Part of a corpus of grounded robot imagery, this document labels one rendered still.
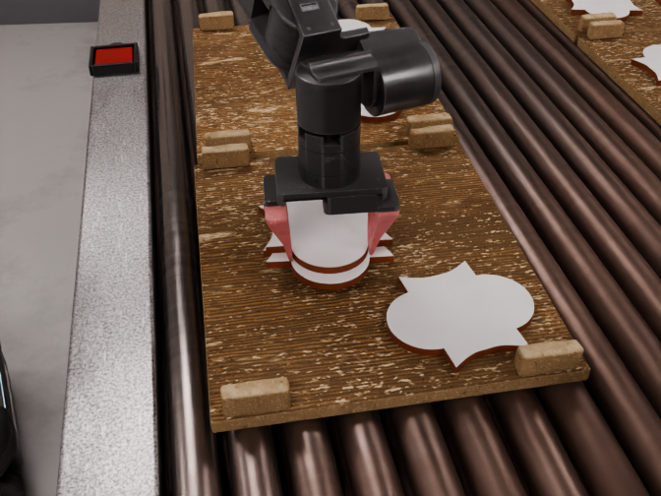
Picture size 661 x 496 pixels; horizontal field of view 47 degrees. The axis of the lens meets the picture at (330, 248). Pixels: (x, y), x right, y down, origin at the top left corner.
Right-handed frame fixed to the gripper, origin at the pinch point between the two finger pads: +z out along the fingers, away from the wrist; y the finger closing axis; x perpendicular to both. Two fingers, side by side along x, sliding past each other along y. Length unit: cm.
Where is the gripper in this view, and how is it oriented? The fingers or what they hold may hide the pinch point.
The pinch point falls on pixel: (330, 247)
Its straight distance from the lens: 76.7
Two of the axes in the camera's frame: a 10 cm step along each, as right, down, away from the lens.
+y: -9.9, 0.7, -0.7
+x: 1.0, 6.2, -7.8
